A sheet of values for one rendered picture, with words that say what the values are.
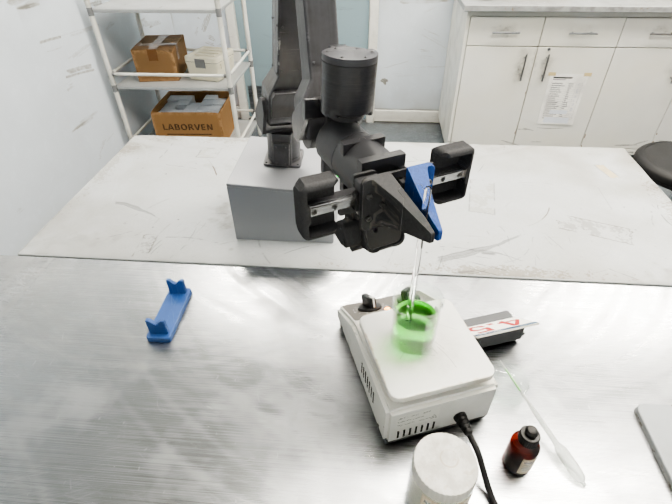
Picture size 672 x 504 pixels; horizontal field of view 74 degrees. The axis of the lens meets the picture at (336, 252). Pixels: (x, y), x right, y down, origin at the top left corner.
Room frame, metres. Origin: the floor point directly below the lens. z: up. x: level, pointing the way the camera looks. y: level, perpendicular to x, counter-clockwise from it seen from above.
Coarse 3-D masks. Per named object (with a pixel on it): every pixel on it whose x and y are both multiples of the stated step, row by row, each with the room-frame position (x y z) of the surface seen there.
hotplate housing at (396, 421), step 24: (360, 336) 0.35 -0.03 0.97; (360, 360) 0.33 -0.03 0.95; (480, 384) 0.28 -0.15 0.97; (384, 408) 0.26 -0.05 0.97; (408, 408) 0.26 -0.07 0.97; (432, 408) 0.26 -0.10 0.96; (456, 408) 0.27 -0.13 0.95; (480, 408) 0.28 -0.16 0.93; (384, 432) 0.25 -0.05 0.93; (408, 432) 0.25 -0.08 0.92
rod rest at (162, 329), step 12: (168, 288) 0.49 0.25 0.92; (180, 288) 0.49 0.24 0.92; (168, 300) 0.47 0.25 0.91; (180, 300) 0.47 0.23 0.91; (168, 312) 0.45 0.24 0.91; (180, 312) 0.45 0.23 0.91; (156, 324) 0.41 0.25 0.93; (168, 324) 0.43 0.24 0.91; (156, 336) 0.41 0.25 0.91; (168, 336) 0.41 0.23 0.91
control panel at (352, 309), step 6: (378, 300) 0.44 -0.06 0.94; (384, 300) 0.44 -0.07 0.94; (390, 300) 0.44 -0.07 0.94; (342, 306) 0.44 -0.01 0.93; (348, 306) 0.43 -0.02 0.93; (354, 306) 0.43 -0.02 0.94; (384, 306) 0.42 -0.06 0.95; (390, 306) 0.42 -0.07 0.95; (348, 312) 0.41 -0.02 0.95; (354, 312) 0.41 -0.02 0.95; (360, 312) 0.41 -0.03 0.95; (366, 312) 0.40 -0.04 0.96; (372, 312) 0.40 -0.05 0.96; (354, 318) 0.39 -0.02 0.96; (360, 318) 0.38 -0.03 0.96
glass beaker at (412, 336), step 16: (400, 288) 0.35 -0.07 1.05; (416, 288) 0.35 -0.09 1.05; (432, 288) 0.34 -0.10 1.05; (432, 304) 0.34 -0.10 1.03; (400, 320) 0.31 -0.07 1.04; (416, 320) 0.30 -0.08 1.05; (432, 320) 0.31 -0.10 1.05; (400, 336) 0.31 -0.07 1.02; (416, 336) 0.30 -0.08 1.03; (432, 336) 0.31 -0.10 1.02; (400, 352) 0.31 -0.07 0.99; (416, 352) 0.30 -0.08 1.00
